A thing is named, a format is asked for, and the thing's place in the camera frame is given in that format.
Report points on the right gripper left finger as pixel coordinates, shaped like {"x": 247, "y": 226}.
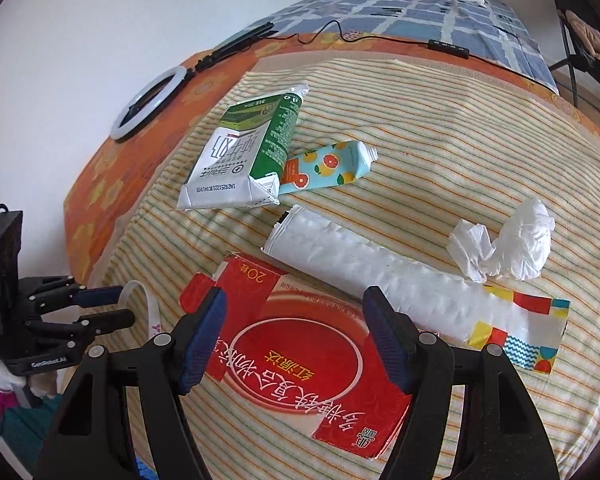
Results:
{"x": 90, "y": 434}

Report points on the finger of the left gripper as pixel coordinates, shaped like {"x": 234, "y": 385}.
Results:
{"x": 79, "y": 295}
{"x": 86, "y": 328}

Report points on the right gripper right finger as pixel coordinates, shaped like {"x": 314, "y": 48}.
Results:
{"x": 501, "y": 432}

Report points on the white silicone wristband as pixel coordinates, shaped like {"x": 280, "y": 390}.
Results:
{"x": 154, "y": 321}

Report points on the white colourful-ended paper wrapper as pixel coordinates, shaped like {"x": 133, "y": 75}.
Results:
{"x": 529, "y": 328}

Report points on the white tissue ball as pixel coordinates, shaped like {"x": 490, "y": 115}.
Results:
{"x": 518, "y": 253}

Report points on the green white milk carton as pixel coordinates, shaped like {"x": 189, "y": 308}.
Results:
{"x": 243, "y": 162}

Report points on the red cardboard box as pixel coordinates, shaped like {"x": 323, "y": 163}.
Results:
{"x": 301, "y": 355}

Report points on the teal orange-print tube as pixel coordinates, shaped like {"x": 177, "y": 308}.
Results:
{"x": 332, "y": 165}

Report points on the teal fabric item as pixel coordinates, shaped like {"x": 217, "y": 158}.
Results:
{"x": 23, "y": 432}

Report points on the orange floral bed sheet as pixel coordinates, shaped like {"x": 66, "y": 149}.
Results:
{"x": 108, "y": 190}

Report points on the striped yellow towel blanket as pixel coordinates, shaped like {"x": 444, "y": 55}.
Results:
{"x": 452, "y": 145}

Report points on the pink beige clothing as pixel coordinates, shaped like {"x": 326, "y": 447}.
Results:
{"x": 589, "y": 36}

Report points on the blue checked bed sheet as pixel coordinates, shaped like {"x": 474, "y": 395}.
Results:
{"x": 490, "y": 30}

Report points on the white ring light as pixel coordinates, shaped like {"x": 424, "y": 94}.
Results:
{"x": 149, "y": 102}

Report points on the black ring light stand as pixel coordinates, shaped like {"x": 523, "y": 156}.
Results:
{"x": 239, "y": 44}

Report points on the black cable remote control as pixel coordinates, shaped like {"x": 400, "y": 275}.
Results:
{"x": 449, "y": 49}

